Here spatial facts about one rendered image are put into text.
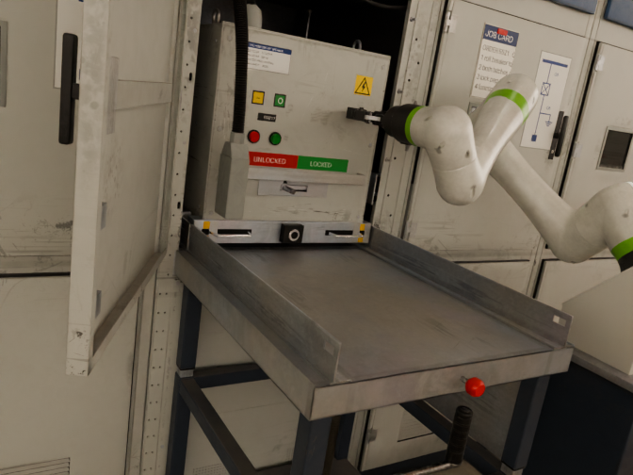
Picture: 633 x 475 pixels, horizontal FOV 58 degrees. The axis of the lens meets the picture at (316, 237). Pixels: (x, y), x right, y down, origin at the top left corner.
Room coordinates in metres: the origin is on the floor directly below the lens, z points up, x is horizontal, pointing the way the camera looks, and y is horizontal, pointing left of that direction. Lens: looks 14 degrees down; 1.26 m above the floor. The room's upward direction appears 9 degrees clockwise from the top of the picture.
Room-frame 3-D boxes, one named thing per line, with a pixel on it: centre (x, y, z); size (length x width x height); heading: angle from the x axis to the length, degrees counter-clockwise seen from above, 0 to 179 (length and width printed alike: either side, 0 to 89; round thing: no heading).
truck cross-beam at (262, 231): (1.53, 0.09, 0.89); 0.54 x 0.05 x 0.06; 122
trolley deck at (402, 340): (1.22, -0.11, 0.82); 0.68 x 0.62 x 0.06; 33
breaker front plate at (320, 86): (1.52, 0.08, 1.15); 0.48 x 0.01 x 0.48; 122
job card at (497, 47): (1.82, -0.45, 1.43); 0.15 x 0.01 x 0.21; 123
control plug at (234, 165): (1.35, 0.22, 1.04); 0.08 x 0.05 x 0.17; 32
